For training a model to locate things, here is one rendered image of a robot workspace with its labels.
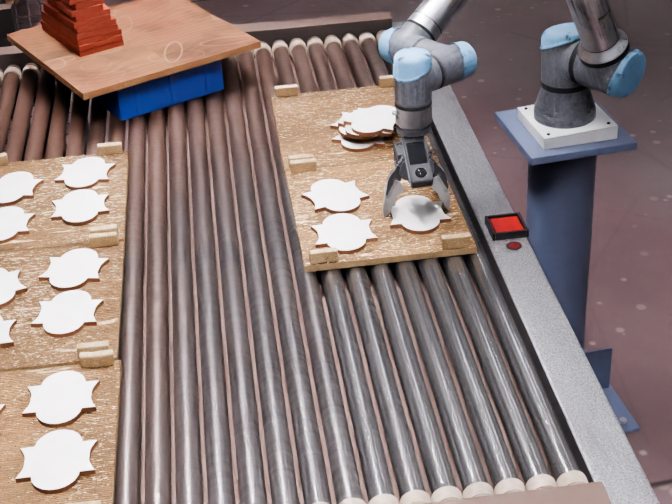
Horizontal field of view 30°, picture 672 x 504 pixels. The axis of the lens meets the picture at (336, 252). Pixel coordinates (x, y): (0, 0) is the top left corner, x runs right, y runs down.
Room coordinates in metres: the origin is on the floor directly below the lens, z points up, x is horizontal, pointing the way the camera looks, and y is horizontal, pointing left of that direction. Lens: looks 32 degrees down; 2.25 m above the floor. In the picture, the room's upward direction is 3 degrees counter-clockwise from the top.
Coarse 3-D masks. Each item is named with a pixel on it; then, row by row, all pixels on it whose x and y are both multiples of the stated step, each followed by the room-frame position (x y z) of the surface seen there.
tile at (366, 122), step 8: (360, 112) 2.66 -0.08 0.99; (368, 112) 2.66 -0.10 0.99; (376, 112) 2.65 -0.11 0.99; (384, 112) 2.65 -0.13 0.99; (344, 120) 2.62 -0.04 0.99; (352, 120) 2.62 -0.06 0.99; (360, 120) 2.61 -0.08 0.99; (368, 120) 2.61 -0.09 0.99; (376, 120) 2.61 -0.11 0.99; (384, 120) 2.61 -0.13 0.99; (392, 120) 2.60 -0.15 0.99; (352, 128) 2.58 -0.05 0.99; (360, 128) 2.57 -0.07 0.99; (368, 128) 2.57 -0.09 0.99; (376, 128) 2.57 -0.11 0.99; (384, 128) 2.57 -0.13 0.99; (392, 128) 2.56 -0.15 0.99
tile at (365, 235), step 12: (336, 216) 2.25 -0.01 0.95; (348, 216) 2.24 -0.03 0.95; (312, 228) 2.21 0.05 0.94; (324, 228) 2.20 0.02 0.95; (336, 228) 2.20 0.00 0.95; (348, 228) 2.19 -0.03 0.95; (360, 228) 2.19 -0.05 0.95; (324, 240) 2.15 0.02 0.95; (336, 240) 2.15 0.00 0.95; (348, 240) 2.15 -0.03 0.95; (360, 240) 2.14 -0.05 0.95; (372, 240) 2.15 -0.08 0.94; (348, 252) 2.11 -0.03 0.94
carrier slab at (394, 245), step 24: (336, 168) 2.48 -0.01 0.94; (360, 168) 2.47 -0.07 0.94; (384, 168) 2.47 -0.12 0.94; (408, 192) 2.35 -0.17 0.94; (432, 192) 2.34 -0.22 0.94; (312, 216) 2.27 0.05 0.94; (360, 216) 2.26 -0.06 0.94; (456, 216) 2.23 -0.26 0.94; (312, 240) 2.17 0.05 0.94; (384, 240) 2.15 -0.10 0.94; (408, 240) 2.15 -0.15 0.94; (432, 240) 2.14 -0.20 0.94; (312, 264) 2.08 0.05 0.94; (336, 264) 2.08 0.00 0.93; (360, 264) 2.09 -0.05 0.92
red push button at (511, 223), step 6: (516, 216) 2.23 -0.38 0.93; (492, 222) 2.21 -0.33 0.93; (498, 222) 2.21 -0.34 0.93; (504, 222) 2.21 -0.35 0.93; (510, 222) 2.21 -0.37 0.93; (516, 222) 2.21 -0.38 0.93; (498, 228) 2.19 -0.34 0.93; (504, 228) 2.19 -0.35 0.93; (510, 228) 2.18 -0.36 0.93; (516, 228) 2.18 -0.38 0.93; (522, 228) 2.18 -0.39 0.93
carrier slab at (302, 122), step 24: (312, 96) 2.88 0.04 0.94; (336, 96) 2.87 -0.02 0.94; (360, 96) 2.86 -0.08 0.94; (384, 96) 2.85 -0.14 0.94; (288, 120) 2.74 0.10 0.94; (312, 120) 2.74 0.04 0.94; (336, 120) 2.73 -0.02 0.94; (288, 144) 2.61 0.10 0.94; (312, 144) 2.61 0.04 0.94; (336, 144) 2.60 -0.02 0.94; (288, 168) 2.49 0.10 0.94
